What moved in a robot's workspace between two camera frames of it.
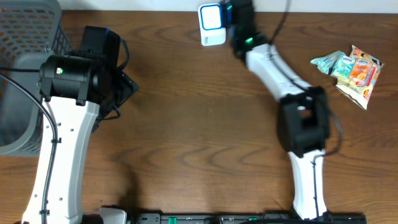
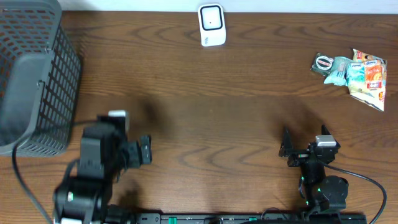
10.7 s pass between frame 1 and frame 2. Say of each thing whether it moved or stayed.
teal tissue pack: moved
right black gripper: moved
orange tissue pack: moved
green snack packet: moved
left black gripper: moved
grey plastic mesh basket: stayed
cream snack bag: moved
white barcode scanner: stayed
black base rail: stayed
